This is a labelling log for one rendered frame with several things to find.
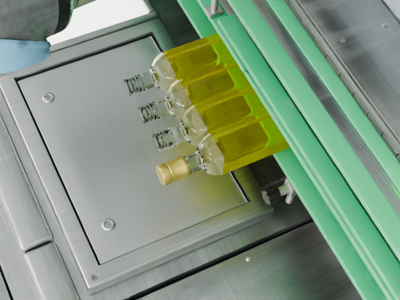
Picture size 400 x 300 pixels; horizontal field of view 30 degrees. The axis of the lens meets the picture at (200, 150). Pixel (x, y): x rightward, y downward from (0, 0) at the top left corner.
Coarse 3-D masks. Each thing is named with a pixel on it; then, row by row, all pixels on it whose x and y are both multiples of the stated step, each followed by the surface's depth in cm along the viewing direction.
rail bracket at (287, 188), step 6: (288, 180) 121; (282, 186) 121; (288, 186) 121; (264, 192) 120; (270, 192) 120; (276, 192) 120; (282, 192) 121; (288, 192) 121; (294, 192) 121; (264, 198) 121; (270, 198) 119; (276, 198) 120; (288, 198) 125; (270, 204) 120
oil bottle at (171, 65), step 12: (216, 36) 127; (180, 48) 125; (192, 48) 125; (204, 48) 125; (216, 48) 125; (156, 60) 124; (168, 60) 123; (180, 60) 123; (192, 60) 124; (204, 60) 124; (216, 60) 124; (228, 60) 125; (156, 72) 123; (168, 72) 122; (180, 72) 122; (192, 72) 123; (168, 84) 123
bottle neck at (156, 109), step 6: (156, 102) 121; (162, 102) 121; (168, 102) 121; (138, 108) 121; (144, 108) 120; (150, 108) 120; (156, 108) 120; (162, 108) 121; (168, 108) 121; (144, 114) 120; (150, 114) 120; (156, 114) 120; (162, 114) 121; (168, 114) 122; (144, 120) 120; (150, 120) 121
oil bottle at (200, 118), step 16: (224, 96) 120; (240, 96) 120; (256, 96) 121; (192, 112) 118; (208, 112) 118; (224, 112) 119; (240, 112) 119; (256, 112) 120; (192, 128) 117; (208, 128) 117; (192, 144) 120
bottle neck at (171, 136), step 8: (168, 128) 118; (176, 128) 118; (184, 128) 118; (152, 136) 119; (160, 136) 117; (168, 136) 117; (176, 136) 118; (184, 136) 118; (160, 144) 117; (168, 144) 117; (176, 144) 118
